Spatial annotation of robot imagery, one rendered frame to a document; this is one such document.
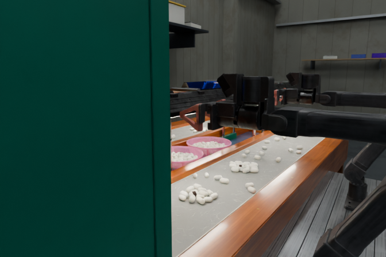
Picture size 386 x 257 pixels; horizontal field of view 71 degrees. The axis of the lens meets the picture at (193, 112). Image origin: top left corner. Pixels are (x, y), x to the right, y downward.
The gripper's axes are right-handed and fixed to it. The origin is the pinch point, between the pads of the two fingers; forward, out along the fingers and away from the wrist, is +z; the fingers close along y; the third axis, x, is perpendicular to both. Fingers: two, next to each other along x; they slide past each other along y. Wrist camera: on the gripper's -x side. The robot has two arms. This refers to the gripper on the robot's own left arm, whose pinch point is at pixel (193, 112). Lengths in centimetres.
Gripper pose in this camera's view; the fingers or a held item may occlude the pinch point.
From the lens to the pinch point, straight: 74.2
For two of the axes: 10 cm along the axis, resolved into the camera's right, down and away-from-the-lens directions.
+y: -5.7, 1.3, -8.1
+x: 0.1, 9.9, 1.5
